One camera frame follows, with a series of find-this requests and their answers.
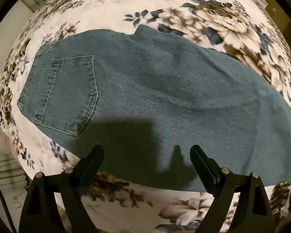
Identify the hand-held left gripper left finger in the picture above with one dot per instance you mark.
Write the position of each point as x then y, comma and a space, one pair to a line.
95, 155

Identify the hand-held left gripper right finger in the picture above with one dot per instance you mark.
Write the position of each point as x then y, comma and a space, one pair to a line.
200, 160

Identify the blue denim pants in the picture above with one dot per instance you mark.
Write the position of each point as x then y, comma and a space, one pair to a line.
160, 82

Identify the pale striped mat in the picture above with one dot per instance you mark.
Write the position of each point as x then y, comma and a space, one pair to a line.
4, 166

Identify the floral printed blanket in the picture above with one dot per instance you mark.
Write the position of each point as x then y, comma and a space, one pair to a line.
208, 17

